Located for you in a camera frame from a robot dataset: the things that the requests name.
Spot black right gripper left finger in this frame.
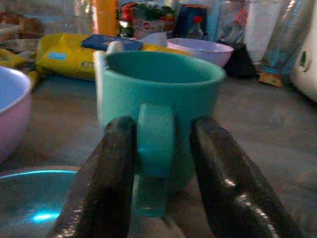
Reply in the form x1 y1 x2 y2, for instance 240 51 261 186
47 116 138 238

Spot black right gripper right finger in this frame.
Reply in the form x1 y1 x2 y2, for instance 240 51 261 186
190 117 303 238

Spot teal ceramic mug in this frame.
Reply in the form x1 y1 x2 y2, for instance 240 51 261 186
95 51 226 219

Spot glass plate with white rim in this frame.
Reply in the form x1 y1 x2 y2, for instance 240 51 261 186
0 166 82 238

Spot small orange packet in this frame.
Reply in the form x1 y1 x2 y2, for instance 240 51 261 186
257 71 283 87

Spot pink plastic bowl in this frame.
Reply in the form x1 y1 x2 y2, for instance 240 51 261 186
166 37 235 68
0 65 33 163

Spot small black pouch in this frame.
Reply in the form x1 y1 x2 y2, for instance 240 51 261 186
222 42 258 77

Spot yellow kitchen wipes pack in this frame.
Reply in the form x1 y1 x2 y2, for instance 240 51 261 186
36 33 191 81

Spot white kitchen cooking appliance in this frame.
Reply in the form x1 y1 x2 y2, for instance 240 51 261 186
289 29 317 104

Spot clear drinking glass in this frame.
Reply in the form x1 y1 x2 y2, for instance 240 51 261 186
261 0 315 76

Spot white paper tissue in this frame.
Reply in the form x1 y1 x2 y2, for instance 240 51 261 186
140 31 168 47

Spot small bottle with red cap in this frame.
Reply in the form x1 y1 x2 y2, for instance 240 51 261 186
188 16 205 39

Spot white plastic tube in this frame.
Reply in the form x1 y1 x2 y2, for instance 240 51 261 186
244 0 283 65

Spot yellow banana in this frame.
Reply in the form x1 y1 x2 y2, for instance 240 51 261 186
0 48 39 87

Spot clear plastic bag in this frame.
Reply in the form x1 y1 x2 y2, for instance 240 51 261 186
217 0 248 44

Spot floral printed box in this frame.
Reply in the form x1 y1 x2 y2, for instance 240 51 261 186
121 2 175 39

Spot dark blue package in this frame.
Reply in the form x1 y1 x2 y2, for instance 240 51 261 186
173 3 208 39

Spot orange squeeze bottle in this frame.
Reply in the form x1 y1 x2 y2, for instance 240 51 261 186
93 0 119 37

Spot brown bread rolls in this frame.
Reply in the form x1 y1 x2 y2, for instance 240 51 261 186
0 12 45 39

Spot large clear glass jar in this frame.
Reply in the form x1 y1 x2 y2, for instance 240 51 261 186
0 0 95 35

